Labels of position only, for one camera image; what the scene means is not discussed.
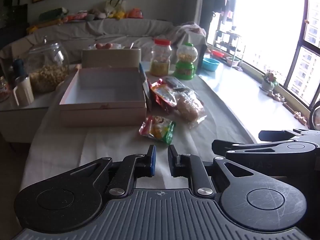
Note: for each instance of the pink cardboard box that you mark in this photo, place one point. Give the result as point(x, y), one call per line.
point(105, 90)

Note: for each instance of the white tablecloth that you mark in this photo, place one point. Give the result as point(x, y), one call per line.
point(112, 150)

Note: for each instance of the pink plush toy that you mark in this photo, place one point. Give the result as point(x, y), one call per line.
point(75, 17)

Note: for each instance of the blue plastic basin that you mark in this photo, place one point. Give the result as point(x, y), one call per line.
point(211, 64)

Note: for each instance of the green and red snack packet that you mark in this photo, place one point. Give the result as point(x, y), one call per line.
point(157, 129)

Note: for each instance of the green plush toy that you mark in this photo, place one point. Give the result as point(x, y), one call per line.
point(52, 15)

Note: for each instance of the dark window frame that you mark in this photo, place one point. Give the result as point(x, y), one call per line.
point(295, 62)

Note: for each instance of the orange plush toy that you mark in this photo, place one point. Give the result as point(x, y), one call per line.
point(135, 13)

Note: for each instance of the white tote bag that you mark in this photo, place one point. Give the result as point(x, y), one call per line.
point(115, 5)

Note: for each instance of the small ceramic ornament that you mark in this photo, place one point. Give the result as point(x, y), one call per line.
point(276, 97)
point(300, 118)

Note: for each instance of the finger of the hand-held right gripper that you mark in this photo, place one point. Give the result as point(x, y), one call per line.
point(250, 151)
point(275, 135)

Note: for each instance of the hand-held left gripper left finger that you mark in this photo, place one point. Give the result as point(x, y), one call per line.
point(153, 161)

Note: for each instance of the red plastic basin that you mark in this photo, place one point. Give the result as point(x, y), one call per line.
point(217, 53)

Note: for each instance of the hanging clothes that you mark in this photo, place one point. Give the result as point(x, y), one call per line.
point(222, 6)

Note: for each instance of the plastic jar red lid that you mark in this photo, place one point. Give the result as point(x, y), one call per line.
point(160, 60)

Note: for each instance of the dark curtain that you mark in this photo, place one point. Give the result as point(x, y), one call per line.
point(207, 10)

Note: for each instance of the cream mug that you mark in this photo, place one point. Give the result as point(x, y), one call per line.
point(23, 92)

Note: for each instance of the yellow cushion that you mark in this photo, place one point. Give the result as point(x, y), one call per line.
point(32, 29)

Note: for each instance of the metal plant rack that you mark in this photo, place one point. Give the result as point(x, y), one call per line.
point(230, 47)

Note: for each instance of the grey side table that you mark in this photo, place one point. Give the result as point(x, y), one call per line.
point(22, 120)

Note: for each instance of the glass jar with lid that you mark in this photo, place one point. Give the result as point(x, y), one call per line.
point(48, 67)

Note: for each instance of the blue seaweed snack packet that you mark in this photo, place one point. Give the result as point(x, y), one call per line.
point(145, 87)

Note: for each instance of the blue bottle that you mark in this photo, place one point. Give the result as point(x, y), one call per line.
point(19, 68)

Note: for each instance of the pink blanket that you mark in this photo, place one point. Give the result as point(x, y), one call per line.
point(190, 31)

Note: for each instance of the dark cabinet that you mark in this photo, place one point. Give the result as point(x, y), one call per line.
point(12, 17)

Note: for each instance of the yellow plush toy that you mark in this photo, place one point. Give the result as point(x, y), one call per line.
point(117, 15)

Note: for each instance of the red label jar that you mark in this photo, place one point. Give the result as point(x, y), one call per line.
point(3, 90)

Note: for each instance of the green candy dispenser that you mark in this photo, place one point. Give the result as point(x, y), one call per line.
point(185, 65)

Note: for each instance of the small potted plant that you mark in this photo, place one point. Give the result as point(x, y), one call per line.
point(268, 81)

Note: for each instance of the clear bread bag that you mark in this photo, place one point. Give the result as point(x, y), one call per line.
point(191, 107)

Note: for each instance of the grey covered sofa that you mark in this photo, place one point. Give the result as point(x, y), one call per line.
point(112, 33)

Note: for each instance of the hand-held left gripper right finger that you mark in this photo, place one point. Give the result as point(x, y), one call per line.
point(170, 161)

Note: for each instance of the grey plush toy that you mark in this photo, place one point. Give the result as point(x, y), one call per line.
point(97, 14)

